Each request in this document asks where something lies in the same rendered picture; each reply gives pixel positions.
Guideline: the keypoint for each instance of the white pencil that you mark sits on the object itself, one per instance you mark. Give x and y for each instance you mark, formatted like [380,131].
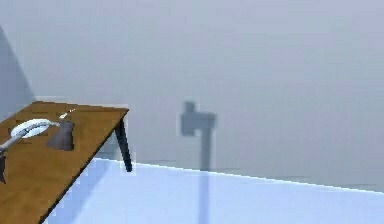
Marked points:
[66,114]

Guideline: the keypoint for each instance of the grey desk lamp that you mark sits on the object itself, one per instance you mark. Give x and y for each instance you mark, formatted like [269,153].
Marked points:
[62,136]

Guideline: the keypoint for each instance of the brown wooden table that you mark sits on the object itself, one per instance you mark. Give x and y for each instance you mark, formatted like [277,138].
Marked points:
[43,173]

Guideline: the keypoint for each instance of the white plate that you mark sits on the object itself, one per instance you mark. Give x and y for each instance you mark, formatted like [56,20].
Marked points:
[30,129]

